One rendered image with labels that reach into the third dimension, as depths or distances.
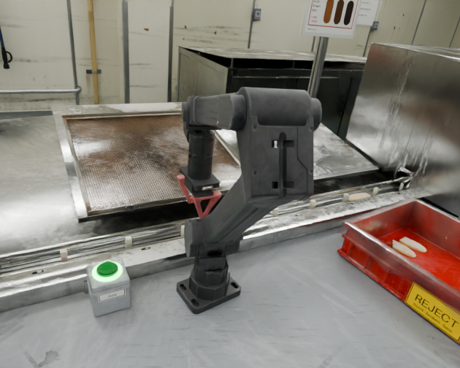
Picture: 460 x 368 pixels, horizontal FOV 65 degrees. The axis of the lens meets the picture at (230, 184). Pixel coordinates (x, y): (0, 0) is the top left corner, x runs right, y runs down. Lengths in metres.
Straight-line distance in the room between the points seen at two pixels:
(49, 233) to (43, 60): 3.56
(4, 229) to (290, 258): 0.72
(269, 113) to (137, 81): 3.97
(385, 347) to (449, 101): 0.79
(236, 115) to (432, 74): 1.02
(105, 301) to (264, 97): 0.51
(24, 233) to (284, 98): 0.79
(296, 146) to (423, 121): 0.98
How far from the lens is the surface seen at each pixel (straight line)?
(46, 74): 4.50
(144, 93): 4.40
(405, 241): 1.15
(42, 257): 0.89
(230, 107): 0.40
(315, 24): 1.85
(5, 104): 4.58
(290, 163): 0.40
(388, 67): 1.45
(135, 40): 4.27
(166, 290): 0.82
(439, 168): 1.34
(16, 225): 1.07
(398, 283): 0.93
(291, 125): 0.41
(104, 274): 0.74
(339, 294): 0.89
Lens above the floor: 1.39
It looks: 27 degrees down
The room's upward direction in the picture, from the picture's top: 7 degrees clockwise
